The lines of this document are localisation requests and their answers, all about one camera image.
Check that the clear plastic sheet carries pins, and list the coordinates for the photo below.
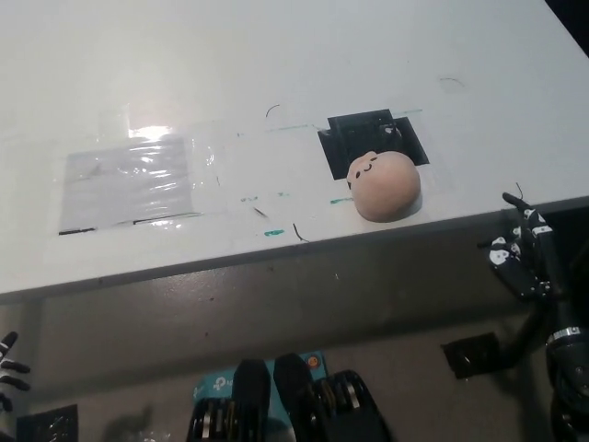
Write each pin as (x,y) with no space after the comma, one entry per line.
(129,184)

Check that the pink dumpling face toy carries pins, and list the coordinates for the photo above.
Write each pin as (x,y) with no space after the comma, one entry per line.
(386,189)

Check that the black square mask patch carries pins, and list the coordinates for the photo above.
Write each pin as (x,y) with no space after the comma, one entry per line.
(349,138)

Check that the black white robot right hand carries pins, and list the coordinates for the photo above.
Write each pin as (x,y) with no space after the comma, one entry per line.
(524,271)

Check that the black white robot left hand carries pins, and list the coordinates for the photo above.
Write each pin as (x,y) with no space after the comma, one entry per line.
(8,368)

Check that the teal router box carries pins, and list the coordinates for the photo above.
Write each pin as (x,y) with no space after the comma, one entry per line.
(215,384)

